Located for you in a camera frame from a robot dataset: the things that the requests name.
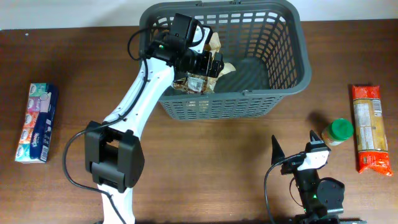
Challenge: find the beige paper bag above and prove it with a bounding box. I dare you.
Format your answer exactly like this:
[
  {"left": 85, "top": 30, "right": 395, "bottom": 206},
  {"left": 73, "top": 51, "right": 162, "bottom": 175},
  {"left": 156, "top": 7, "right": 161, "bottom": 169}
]
[{"left": 201, "top": 32, "right": 236, "bottom": 94}]

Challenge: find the green lid jar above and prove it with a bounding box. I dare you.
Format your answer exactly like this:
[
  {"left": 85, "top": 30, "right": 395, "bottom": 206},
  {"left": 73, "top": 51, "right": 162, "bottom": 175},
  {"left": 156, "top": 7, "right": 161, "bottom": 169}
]
[{"left": 321, "top": 118, "right": 354, "bottom": 146}]

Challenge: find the brown mushroom snack bag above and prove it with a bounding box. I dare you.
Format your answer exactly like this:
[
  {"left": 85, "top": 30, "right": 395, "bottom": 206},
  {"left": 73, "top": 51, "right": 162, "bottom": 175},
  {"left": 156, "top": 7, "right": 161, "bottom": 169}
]
[{"left": 171, "top": 74, "right": 208, "bottom": 94}]

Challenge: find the orange spaghetti pasta package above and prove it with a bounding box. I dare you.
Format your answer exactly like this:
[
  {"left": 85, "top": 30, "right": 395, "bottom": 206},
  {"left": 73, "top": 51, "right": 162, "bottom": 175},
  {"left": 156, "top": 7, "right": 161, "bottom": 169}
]
[{"left": 351, "top": 85, "right": 393, "bottom": 177}]

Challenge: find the Kleenex tissue multipack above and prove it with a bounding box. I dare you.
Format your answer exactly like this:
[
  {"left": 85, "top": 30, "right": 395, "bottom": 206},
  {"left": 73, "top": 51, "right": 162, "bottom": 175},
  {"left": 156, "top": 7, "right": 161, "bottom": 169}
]
[{"left": 14, "top": 83, "right": 58, "bottom": 164}]

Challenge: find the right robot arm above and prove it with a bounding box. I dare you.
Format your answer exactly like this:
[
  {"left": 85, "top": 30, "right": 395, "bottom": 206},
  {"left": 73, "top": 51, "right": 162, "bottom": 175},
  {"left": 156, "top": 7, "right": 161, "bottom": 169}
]
[{"left": 271, "top": 131, "right": 345, "bottom": 223}]

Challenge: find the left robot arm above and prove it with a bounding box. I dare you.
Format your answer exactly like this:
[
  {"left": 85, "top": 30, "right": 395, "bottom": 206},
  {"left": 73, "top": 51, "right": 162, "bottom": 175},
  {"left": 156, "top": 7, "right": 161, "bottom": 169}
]
[{"left": 84, "top": 14, "right": 224, "bottom": 223}]

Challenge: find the grey plastic shopping basket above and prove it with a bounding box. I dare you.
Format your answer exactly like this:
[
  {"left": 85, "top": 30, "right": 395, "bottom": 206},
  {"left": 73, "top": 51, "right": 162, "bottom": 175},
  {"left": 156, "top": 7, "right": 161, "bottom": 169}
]
[{"left": 139, "top": 0, "right": 312, "bottom": 120}]

